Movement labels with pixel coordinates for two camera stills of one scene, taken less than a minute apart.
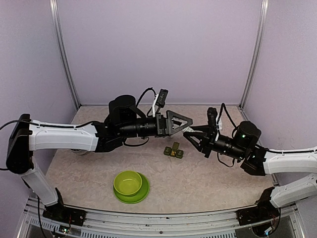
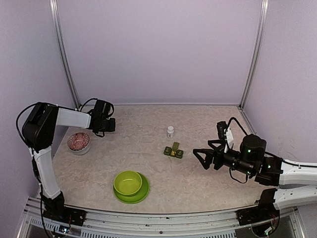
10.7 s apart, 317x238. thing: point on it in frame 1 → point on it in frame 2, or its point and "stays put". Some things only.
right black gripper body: x=212 y=139 → x=220 y=162
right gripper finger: x=206 y=129 → x=221 y=147
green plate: x=139 y=197 stays put
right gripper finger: x=199 y=140 → x=205 y=156
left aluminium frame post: x=54 y=7 stays put
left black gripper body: x=160 y=131 → x=106 y=127
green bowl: x=128 y=182 stays put
